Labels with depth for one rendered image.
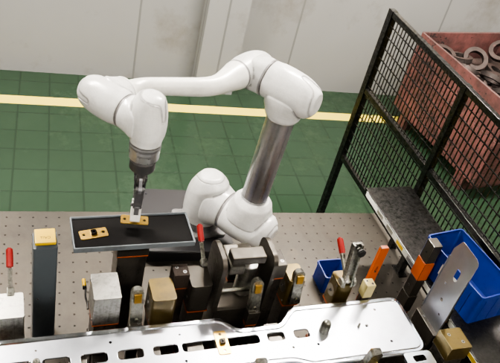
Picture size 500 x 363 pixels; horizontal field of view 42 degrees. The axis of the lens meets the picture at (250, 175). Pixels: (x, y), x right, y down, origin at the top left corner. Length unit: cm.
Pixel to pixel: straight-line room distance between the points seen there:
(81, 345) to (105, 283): 18
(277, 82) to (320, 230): 100
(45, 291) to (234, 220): 75
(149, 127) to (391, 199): 126
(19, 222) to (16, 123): 182
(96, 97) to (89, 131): 261
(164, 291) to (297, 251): 94
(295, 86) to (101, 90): 64
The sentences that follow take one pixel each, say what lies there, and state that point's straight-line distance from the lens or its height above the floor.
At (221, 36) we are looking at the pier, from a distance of 484.
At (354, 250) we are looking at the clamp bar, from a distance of 215.
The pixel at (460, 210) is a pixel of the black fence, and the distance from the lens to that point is 261.
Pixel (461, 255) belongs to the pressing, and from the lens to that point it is 216.
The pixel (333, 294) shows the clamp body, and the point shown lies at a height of 100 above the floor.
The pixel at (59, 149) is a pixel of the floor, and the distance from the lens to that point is 429.
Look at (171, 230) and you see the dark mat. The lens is 208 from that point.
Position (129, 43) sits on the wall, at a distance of 495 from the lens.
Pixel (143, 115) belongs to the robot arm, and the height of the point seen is 161.
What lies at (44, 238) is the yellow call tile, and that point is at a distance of 202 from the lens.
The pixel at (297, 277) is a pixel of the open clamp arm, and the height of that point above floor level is 109.
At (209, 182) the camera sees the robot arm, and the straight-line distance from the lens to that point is 251.
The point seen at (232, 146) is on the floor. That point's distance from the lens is 453.
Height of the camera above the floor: 258
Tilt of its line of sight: 37 degrees down
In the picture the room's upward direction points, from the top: 15 degrees clockwise
